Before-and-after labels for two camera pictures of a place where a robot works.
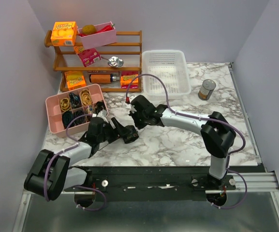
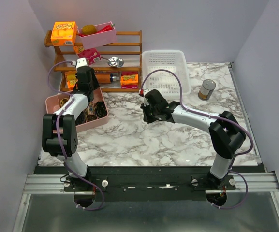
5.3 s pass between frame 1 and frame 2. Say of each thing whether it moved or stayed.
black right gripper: moved
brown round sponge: stayed
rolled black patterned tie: stayed
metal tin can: stayed
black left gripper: moved
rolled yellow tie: stayed
